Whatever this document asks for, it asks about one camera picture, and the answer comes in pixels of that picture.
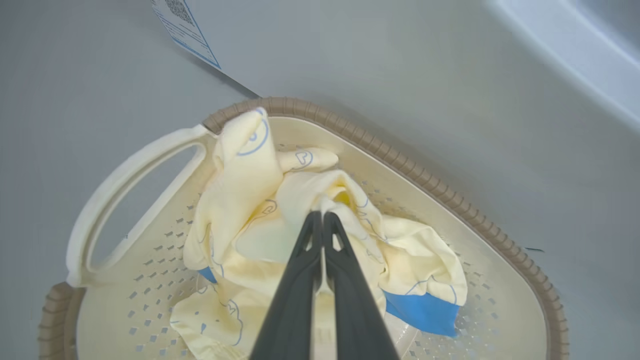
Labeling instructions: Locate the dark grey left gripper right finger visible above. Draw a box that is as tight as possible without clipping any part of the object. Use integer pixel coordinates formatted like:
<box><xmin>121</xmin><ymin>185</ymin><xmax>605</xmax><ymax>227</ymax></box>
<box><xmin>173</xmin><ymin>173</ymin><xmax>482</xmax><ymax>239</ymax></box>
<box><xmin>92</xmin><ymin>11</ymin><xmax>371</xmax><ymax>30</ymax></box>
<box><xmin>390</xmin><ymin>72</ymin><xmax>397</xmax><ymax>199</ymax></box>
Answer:
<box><xmin>322</xmin><ymin>212</ymin><xmax>401</xmax><ymax>360</ymax></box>

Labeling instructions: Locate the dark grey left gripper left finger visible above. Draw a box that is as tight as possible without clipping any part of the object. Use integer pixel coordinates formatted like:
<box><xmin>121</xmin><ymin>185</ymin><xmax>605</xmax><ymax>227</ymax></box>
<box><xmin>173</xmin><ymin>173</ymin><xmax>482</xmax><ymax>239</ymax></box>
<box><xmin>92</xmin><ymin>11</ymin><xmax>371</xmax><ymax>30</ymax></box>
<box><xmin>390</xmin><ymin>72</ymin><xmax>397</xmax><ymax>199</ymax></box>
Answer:
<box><xmin>249</xmin><ymin>211</ymin><xmax>324</xmax><ymax>360</ymax></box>

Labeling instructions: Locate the cream garment with blue cuffs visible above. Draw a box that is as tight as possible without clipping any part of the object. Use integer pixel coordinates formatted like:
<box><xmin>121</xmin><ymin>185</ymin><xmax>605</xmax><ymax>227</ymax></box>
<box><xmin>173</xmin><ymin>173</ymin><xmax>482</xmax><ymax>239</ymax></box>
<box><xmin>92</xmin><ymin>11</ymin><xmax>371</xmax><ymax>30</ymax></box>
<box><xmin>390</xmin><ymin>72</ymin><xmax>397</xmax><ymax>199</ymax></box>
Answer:
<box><xmin>169</xmin><ymin>106</ymin><xmax>469</xmax><ymax>360</ymax></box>

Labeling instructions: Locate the white front-load washing machine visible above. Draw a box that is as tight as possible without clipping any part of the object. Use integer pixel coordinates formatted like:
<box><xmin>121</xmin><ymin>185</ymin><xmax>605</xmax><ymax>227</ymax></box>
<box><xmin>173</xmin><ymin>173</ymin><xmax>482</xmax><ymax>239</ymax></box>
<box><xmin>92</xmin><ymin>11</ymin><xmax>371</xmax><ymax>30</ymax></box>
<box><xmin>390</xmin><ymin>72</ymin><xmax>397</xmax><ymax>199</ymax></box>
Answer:
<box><xmin>150</xmin><ymin>0</ymin><xmax>640</xmax><ymax>360</ymax></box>

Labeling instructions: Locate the cream basket with brown rim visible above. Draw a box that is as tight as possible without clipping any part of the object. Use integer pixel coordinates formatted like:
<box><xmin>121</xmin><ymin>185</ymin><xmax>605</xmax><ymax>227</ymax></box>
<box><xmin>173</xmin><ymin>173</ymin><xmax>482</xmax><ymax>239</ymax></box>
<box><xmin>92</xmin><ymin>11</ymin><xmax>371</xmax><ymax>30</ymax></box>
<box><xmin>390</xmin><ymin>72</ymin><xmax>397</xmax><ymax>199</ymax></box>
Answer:
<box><xmin>37</xmin><ymin>96</ymin><xmax>571</xmax><ymax>360</ymax></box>

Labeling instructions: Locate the blue energy label sticker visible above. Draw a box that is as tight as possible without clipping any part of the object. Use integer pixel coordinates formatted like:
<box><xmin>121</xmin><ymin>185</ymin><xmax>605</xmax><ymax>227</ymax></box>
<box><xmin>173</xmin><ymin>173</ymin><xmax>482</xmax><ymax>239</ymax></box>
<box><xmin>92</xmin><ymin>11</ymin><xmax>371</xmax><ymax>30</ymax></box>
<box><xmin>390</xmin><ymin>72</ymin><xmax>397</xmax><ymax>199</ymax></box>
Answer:
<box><xmin>150</xmin><ymin>0</ymin><xmax>222</xmax><ymax>71</ymax></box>

